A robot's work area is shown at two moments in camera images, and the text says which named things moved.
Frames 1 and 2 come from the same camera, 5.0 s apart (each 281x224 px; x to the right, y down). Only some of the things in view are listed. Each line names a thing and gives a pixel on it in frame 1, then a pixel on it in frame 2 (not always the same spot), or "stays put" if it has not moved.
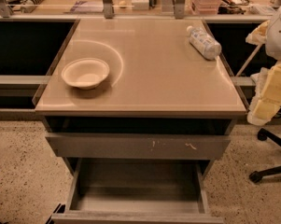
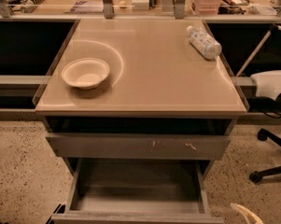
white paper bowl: [85, 73] stays put
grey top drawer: [137, 145] stays put
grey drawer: [138, 190] stays put
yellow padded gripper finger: [272, 91] -> [249, 217]
